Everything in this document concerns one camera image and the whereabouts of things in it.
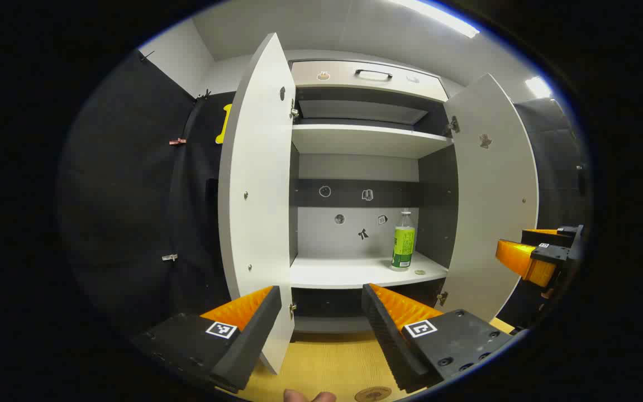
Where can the black cloth clip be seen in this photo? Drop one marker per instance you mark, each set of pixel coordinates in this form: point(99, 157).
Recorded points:
point(204, 95)
point(146, 56)

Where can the beige cabinet drawer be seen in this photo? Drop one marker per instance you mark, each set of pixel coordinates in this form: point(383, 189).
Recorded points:
point(332, 84)

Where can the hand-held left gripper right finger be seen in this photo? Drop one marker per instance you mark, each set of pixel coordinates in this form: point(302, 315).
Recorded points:
point(391, 340)

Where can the pink cloth clip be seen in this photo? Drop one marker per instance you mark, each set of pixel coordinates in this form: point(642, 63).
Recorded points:
point(177, 142)

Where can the white cabinet shelf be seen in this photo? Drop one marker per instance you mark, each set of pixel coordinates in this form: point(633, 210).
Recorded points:
point(366, 139)
point(343, 271)

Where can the green label plastic bottle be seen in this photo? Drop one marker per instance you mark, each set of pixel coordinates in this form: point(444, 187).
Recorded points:
point(403, 245)

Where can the black backdrop cloth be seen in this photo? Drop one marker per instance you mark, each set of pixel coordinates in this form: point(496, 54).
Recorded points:
point(120, 195)

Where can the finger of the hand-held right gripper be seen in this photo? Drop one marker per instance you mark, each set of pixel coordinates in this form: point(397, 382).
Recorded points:
point(525, 259)
point(550, 236)

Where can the silver cloth clip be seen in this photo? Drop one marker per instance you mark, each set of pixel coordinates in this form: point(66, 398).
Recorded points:
point(170, 257)

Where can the round wooden coaster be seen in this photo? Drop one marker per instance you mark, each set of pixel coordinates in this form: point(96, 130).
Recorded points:
point(372, 395)

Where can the beige cabinet door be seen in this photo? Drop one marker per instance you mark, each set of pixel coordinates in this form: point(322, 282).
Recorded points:
point(494, 195)
point(257, 195)

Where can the beige and grey cabinet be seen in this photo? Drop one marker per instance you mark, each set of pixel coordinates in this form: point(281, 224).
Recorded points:
point(355, 167)

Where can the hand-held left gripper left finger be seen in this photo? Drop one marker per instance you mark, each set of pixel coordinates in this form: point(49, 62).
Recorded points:
point(248, 340)

